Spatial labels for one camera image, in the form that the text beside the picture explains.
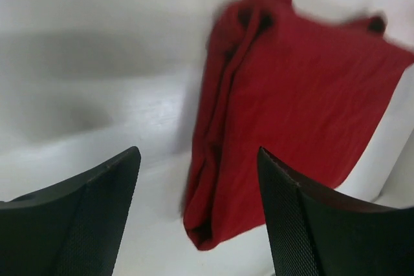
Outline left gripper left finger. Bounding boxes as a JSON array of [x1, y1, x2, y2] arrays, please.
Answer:
[[1, 147, 141, 275]]

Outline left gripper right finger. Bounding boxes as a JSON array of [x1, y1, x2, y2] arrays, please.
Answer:
[[257, 148, 413, 275]]

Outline dark red t shirt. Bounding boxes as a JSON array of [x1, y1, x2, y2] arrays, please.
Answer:
[[183, 0, 413, 251]]

